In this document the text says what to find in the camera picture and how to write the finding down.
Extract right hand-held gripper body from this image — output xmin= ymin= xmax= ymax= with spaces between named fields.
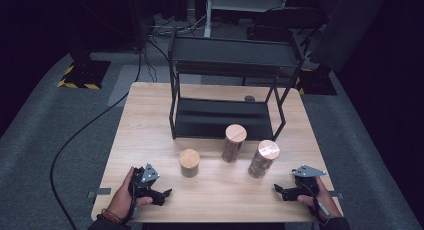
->
xmin=283 ymin=164 xmax=328 ymax=202

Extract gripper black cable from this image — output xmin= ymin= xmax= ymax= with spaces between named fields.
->
xmin=299 ymin=181 xmax=332 ymax=226
xmin=124 ymin=169 xmax=139 ymax=224

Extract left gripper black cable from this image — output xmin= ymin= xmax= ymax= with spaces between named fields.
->
xmin=124 ymin=169 xmax=139 ymax=224

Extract long black floor cable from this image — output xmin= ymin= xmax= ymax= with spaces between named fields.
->
xmin=49 ymin=39 xmax=143 ymax=230

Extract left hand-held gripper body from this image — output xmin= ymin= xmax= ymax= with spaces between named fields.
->
xmin=128 ymin=162 xmax=160 ymax=204

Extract red orange bracelet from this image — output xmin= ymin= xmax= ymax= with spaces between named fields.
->
xmin=99 ymin=208 xmax=123 ymax=224

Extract white metal folding chair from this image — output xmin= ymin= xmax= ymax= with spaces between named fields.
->
xmin=203 ymin=0 xmax=290 ymax=38

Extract person's left hand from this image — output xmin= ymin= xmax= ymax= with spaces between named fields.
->
xmin=106 ymin=166 xmax=154 ymax=221

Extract black two-tier metal rack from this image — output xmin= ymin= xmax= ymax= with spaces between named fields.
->
xmin=168 ymin=28 xmax=305 ymax=142

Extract black base yellow hazard stripes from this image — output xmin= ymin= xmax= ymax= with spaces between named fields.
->
xmin=57 ymin=59 xmax=112 ymax=90
xmin=294 ymin=67 xmax=338 ymax=96

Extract black chair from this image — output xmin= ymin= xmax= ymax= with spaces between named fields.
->
xmin=246 ymin=6 xmax=330 ymax=46

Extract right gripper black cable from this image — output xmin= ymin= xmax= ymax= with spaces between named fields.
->
xmin=299 ymin=181 xmax=332 ymax=226

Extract person's right hand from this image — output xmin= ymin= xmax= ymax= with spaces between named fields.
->
xmin=296 ymin=176 xmax=343 ymax=220

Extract tangle of floor cables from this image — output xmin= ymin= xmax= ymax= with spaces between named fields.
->
xmin=146 ymin=13 xmax=209 ymax=38

